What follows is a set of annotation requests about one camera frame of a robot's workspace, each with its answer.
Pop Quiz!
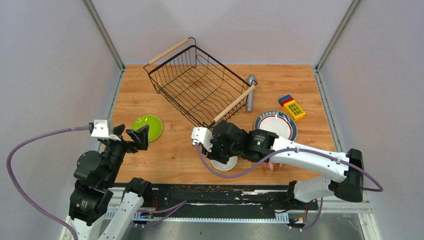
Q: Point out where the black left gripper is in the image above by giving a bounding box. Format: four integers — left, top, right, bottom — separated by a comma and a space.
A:
103, 122, 149, 184

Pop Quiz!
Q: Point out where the beige ceramic bowl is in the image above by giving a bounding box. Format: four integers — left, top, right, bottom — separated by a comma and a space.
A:
210, 156, 238, 172

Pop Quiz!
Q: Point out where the lime green plate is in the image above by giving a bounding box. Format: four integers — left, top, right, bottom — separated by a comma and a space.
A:
131, 115, 164, 142

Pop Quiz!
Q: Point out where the pink cup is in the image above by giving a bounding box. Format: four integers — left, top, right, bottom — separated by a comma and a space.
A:
264, 162, 274, 172

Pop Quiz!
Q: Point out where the white plate dark striped rim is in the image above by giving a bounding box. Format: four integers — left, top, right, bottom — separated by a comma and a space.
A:
253, 110, 298, 141

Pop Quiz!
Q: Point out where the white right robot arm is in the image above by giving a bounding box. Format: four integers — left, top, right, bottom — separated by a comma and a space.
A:
191, 121, 364, 209

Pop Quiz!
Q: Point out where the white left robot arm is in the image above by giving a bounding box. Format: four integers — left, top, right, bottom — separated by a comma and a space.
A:
69, 120, 153, 240

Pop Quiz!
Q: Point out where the colourful toy brick block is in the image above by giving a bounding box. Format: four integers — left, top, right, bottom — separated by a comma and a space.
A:
278, 94, 306, 121

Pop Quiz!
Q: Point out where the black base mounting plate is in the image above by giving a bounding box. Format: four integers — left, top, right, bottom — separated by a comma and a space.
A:
105, 184, 320, 221

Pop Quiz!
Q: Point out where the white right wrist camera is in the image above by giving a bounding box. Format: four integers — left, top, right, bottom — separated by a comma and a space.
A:
191, 127, 213, 153

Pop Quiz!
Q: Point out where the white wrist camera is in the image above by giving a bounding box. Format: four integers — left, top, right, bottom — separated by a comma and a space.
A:
90, 119, 121, 141
191, 127, 213, 153

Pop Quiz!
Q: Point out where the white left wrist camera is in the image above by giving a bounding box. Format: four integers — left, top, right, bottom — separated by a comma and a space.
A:
90, 119, 121, 141

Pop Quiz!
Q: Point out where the grey cylindrical handle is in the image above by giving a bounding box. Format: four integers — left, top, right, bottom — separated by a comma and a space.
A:
246, 74, 257, 112

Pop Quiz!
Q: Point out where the black wire dish rack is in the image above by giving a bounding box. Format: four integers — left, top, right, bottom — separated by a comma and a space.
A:
143, 37, 258, 128

